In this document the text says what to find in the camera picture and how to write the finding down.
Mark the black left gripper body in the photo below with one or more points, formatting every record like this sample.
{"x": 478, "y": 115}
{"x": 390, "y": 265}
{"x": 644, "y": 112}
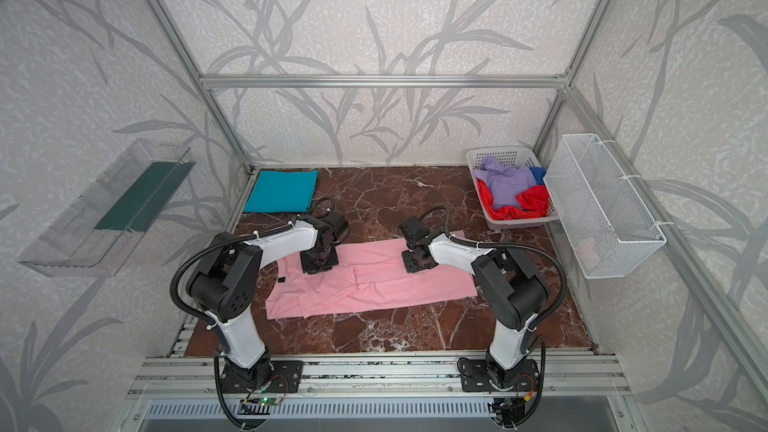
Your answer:
{"x": 318, "y": 263}

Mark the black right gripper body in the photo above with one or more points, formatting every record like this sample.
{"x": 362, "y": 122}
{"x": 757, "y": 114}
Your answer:
{"x": 414, "y": 261}

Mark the pink t-shirt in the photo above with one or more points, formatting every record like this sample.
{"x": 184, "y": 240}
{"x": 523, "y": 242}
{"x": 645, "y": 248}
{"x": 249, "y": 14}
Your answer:
{"x": 370, "y": 276}

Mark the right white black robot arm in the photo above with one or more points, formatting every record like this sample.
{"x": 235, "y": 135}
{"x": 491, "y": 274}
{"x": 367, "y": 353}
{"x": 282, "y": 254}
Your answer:
{"x": 512, "y": 286}

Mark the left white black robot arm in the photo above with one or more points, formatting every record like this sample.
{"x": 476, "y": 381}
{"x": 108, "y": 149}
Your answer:
{"x": 225, "y": 277}

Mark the folded teal t-shirt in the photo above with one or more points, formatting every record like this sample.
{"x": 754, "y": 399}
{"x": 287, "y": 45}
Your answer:
{"x": 282, "y": 192}

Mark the purple t-shirt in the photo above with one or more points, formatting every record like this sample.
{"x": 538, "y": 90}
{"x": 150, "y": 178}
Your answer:
{"x": 505, "y": 182}

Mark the white plastic laundry basket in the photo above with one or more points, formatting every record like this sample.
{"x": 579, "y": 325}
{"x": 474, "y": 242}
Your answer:
{"x": 516, "y": 156}

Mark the red t-shirt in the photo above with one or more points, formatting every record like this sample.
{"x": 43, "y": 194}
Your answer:
{"x": 533, "y": 203}

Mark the blue t-shirt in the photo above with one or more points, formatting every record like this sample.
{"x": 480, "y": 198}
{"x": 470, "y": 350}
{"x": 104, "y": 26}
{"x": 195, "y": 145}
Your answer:
{"x": 538, "y": 173}

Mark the green circuit board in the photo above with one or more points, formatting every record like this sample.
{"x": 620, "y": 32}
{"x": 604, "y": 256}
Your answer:
{"x": 259, "y": 405}

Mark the green mat in shelf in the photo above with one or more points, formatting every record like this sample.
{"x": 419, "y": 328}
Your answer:
{"x": 142, "y": 203}

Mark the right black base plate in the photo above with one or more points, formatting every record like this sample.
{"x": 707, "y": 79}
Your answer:
{"x": 485, "y": 375}

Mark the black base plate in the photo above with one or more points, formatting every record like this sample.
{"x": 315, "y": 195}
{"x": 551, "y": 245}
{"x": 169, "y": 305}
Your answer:
{"x": 278, "y": 377}
{"x": 485, "y": 375}

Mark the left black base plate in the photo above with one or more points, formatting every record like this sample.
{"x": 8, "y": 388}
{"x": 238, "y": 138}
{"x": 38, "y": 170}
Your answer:
{"x": 278, "y": 377}

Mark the white wire mesh basket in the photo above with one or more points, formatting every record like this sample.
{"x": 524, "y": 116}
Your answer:
{"x": 608, "y": 226}

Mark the aluminium mounting rail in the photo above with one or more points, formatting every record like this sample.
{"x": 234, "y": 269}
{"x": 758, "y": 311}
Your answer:
{"x": 568, "y": 372}

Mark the clear plastic wall shelf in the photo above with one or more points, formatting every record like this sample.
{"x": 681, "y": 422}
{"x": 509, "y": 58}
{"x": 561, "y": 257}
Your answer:
{"x": 71, "y": 246}

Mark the aluminium frame profile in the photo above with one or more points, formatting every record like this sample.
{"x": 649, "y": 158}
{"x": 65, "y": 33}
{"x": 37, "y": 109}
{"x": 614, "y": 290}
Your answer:
{"x": 742, "y": 343}

